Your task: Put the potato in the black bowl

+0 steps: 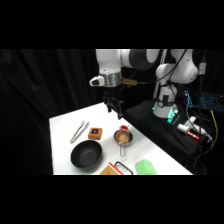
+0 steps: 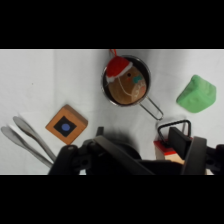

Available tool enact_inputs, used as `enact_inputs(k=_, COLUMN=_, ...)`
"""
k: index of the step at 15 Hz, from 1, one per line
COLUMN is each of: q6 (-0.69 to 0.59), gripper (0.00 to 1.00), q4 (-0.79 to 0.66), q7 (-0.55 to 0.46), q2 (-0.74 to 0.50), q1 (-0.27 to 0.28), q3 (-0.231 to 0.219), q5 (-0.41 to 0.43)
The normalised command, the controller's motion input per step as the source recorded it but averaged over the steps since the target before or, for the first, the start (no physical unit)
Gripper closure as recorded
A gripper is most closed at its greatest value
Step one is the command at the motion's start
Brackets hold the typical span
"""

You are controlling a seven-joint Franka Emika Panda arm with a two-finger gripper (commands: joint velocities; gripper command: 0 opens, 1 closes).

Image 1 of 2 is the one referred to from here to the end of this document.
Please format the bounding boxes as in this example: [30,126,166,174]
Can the black wire handle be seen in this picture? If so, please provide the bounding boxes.
[114,160,135,176]

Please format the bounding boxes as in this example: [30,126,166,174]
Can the brown box with red edge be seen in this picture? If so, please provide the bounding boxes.
[98,161,125,176]

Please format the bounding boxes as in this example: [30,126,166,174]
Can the white marker with red cap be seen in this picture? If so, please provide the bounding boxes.
[176,123,201,141]

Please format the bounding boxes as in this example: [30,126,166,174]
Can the small green light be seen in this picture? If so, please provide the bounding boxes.
[166,107,180,125]

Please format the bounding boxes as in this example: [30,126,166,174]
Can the small grey box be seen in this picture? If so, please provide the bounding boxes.
[198,61,206,75]

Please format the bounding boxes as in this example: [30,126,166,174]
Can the black cable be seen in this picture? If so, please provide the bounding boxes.
[128,49,189,86]

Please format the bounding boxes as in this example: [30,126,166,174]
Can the green plastic piece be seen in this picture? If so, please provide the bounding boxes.
[134,158,158,176]

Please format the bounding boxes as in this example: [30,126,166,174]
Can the wooden block with blue dot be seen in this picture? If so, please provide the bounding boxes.
[87,126,104,141]

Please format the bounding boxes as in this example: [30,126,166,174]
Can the black bowl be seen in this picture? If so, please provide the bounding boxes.
[70,139,104,169]

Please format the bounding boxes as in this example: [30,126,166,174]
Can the black robot stand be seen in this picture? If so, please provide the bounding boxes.
[123,99,205,156]

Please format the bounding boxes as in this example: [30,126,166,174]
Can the keyboard with blue lights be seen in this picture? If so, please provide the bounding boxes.
[199,93,223,111]

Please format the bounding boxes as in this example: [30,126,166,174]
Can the black curtain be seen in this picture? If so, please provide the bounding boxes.
[0,49,224,176]

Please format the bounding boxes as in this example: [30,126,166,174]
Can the metal tongs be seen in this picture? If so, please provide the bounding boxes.
[69,120,91,145]

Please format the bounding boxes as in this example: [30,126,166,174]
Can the small round pot with handle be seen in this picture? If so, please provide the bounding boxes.
[113,128,134,158]

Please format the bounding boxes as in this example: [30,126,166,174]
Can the yellow cable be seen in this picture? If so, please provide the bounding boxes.
[209,109,220,145]

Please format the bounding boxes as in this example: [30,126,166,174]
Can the potato toy with santa hat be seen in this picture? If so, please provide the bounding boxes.
[116,125,132,145]

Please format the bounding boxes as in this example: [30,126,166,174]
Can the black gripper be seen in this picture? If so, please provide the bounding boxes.
[102,87,125,120]

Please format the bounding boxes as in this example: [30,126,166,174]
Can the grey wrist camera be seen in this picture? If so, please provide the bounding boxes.
[89,75,106,88]

